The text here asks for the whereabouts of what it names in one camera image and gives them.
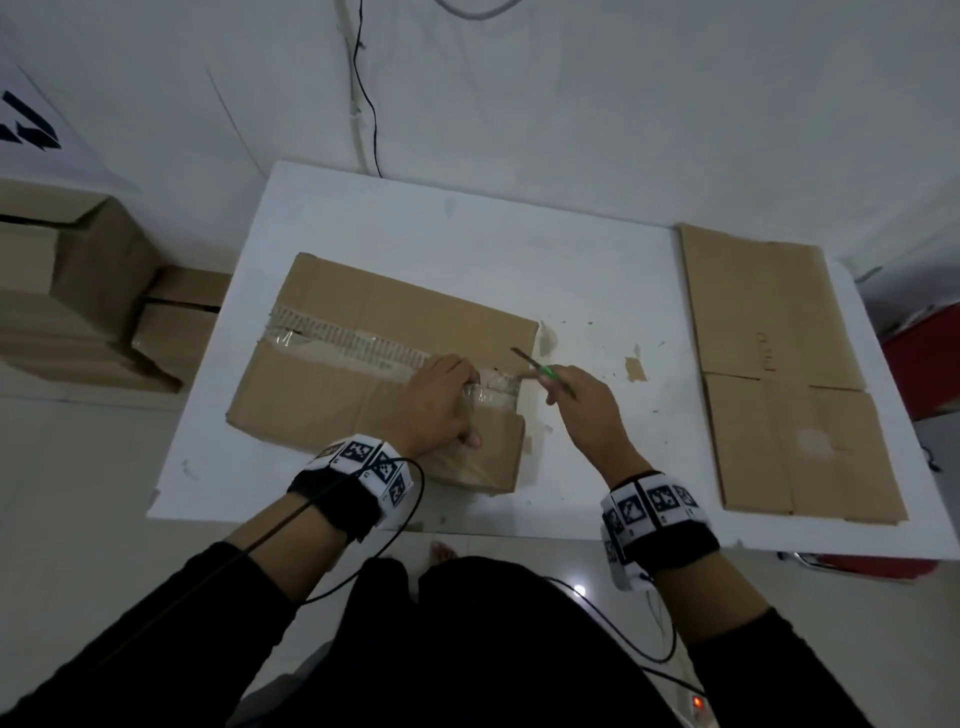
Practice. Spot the person's right hand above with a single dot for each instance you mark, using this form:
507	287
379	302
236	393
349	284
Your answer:
600	427

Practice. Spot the person's right forearm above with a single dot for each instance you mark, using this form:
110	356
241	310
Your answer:
712	592

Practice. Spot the black marker wrist band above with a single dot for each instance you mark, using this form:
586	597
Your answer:
660	540
337	495

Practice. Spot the person's left forearm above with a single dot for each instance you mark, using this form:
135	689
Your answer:
300	540

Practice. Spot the clear tape scrap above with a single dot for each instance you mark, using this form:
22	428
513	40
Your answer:
547	337
529	442

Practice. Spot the plain brown cardboard box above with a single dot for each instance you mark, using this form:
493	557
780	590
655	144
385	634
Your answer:
765	300

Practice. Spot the stack of boxes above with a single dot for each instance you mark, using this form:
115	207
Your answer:
75	367

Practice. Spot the white recycling symbol sign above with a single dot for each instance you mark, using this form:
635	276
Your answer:
75	150

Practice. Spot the white connector with red light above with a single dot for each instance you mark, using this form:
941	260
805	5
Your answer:
697	705

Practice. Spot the white table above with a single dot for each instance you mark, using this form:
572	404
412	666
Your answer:
450	232

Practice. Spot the brown tape scrap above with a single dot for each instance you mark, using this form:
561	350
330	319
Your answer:
635	369

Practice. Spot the person's left hand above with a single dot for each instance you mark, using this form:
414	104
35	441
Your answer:
435	405

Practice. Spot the taped small cardboard box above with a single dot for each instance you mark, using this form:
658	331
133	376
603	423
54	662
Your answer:
315	405

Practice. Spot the person's black trouser legs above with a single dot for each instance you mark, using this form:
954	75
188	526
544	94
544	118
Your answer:
487	652

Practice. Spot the red chair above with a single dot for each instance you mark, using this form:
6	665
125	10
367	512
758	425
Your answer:
922	360

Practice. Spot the small low cardboard box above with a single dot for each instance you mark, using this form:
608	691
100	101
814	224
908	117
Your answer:
172	337

